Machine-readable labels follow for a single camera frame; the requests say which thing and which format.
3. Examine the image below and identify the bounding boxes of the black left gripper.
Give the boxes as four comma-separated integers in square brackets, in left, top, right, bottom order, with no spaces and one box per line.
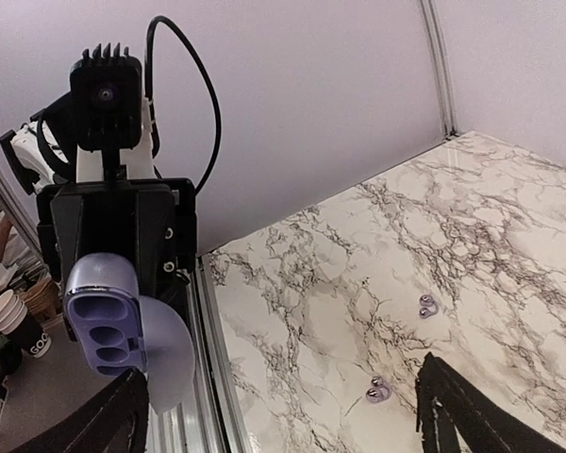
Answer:
[36,177,197,321]

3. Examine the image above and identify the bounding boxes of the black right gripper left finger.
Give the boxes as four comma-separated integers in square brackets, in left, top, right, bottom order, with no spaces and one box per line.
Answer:
[0,370,149,452]

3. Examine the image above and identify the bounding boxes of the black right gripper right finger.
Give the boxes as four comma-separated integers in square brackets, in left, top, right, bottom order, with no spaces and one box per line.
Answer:
[415,353,566,453]

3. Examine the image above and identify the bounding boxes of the purple earbud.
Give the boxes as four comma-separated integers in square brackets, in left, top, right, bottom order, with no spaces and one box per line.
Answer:
[365,376,392,404]
[419,294,439,319]

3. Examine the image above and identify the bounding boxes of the purple earbud charging case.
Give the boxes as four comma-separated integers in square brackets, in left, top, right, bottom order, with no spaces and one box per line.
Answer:
[64,253,195,413]

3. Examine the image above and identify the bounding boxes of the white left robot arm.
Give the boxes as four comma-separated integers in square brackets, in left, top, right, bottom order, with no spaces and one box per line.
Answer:
[0,88,197,318]

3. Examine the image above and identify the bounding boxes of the stack of paper cups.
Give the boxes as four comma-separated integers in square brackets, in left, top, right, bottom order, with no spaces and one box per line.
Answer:
[0,290,52,359]

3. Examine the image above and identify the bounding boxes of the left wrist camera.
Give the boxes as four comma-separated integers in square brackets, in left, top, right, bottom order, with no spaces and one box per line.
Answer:
[69,43,142,181]

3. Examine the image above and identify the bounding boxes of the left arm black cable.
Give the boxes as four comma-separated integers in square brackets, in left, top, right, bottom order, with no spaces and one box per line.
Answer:
[143,15,224,194]

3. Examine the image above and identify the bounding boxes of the right aluminium frame post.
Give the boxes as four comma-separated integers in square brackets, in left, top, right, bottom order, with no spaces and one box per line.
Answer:
[419,0,458,139]

